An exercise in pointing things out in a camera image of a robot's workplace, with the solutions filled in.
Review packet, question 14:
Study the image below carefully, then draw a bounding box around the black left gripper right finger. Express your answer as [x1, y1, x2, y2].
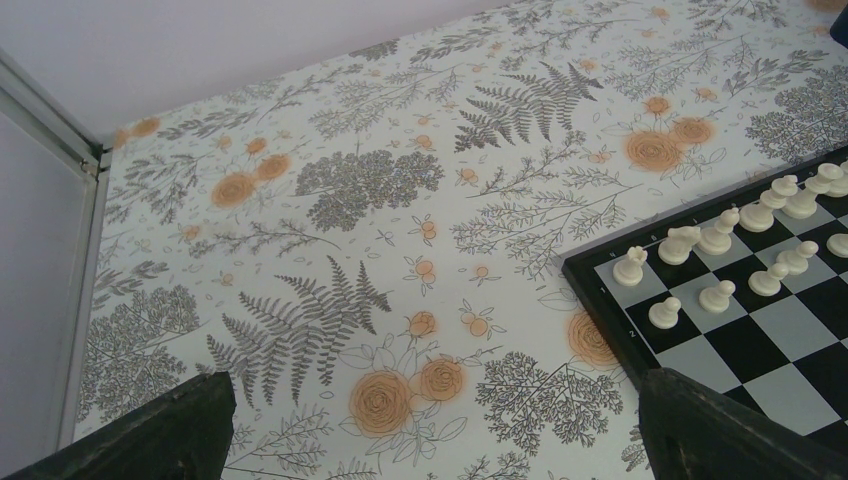
[639, 368, 847, 479]

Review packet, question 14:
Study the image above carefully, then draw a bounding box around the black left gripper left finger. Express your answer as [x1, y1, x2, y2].
[8, 372, 236, 479]

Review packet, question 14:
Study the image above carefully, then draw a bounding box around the white chess pawn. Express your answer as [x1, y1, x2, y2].
[698, 280, 736, 314]
[776, 241, 819, 276]
[648, 297, 682, 330]
[748, 262, 789, 297]

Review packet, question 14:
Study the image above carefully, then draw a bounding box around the white chess rook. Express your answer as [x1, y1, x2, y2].
[613, 246, 648, 287]

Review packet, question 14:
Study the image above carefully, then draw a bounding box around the white chess knight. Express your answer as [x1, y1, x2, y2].
[658, 226, 701, 266]

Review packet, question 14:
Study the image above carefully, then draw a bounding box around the white chess bishop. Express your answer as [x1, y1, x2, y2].
[697, 207, 740, 256]

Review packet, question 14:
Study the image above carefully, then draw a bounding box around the white chess queen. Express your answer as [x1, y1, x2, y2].
[740, 175, 799, 233]

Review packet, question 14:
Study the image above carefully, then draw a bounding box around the white chess king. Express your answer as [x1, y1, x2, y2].
[781, 163, 845, 219]

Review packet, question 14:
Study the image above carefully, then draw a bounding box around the black white chessboard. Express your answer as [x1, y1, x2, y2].
[562, 179, 847, 454]

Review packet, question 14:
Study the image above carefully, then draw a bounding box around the floral patterned table mat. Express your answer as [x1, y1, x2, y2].
[74, 1, 847, 479]

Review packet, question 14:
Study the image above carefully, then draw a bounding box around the aluminium rail frame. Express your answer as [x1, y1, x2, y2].
[1, 53, 103, 463]

